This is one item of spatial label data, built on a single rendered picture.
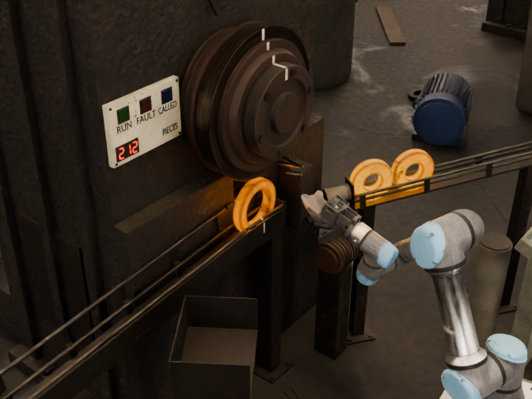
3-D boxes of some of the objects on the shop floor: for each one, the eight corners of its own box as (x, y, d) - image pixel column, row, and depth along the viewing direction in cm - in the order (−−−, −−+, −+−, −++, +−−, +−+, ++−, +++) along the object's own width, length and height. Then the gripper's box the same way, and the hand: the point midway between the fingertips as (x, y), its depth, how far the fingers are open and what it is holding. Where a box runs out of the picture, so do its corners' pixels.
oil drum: (248, 75, 532) (248, -57, 485) (300, 51, 572) (303, -74, 525) (319, 97, 501) (325, -42, 454) (368, 70, 540) (378, -60, 493)
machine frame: (5, 361, 293) (-113, -136, 201) (198, 236, 365) (176, -173, 273) (137, 458, 255) (66, -101, 162) (324, 297, 326) (349, -154, 234)
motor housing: (305, 351, 298) (310, 238, 270) (337, 322, 313) (345, 212, 284) (333, 366, 291) (340, 252, 263) (364, 336, 306) (374, 224, 278)
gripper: (366, 213, 242) (315, 175, 250) (351, 226, 236) (298, 186, 244) (358, 232, 248) (308, 194, 255) (342, 245, 242) (291, 205, 249)
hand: (304, 199), depth 251 cm, fingers closed
